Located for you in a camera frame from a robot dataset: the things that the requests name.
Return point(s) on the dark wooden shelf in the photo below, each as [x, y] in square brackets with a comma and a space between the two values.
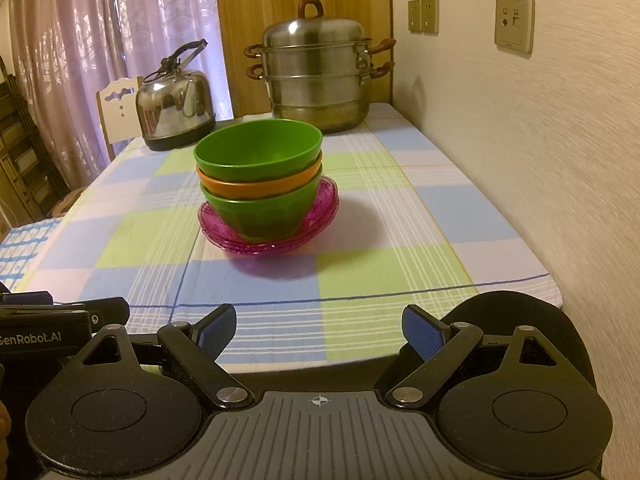
[22, 160]

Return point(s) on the orange plastic bowl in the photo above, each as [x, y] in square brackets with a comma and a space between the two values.
[260, 186]

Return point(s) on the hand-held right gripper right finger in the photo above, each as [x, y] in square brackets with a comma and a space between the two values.
[424, 332]

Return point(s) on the blue checked cloth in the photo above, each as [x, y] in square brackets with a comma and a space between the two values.
[22, 255]

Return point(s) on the beige wall socket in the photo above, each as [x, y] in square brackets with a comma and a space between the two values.
[514, 24]

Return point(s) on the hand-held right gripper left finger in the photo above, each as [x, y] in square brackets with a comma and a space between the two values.
[216, 332]

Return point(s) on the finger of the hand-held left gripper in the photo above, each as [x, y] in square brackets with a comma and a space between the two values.
[25, 299]

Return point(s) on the stainless steel kettle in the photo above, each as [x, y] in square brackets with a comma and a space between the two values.
[172, 107]

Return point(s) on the person's left hand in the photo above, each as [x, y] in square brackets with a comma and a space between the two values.
[4, 430]

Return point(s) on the black round stool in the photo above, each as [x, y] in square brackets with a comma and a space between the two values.
[545, 315]

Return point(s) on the green plastic bowl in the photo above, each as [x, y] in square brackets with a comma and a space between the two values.
[260, 152]
[260, 215]

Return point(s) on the stainless steel steamer pot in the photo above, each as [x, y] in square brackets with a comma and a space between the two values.
[315, 70]

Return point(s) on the white wooden chair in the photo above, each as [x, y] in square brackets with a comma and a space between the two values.
[117, 112]

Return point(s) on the beige wall switch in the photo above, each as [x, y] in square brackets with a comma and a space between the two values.
[414, 16]
[430, 15]

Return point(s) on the pink lace curtain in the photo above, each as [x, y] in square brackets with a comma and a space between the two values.
[100, 25]

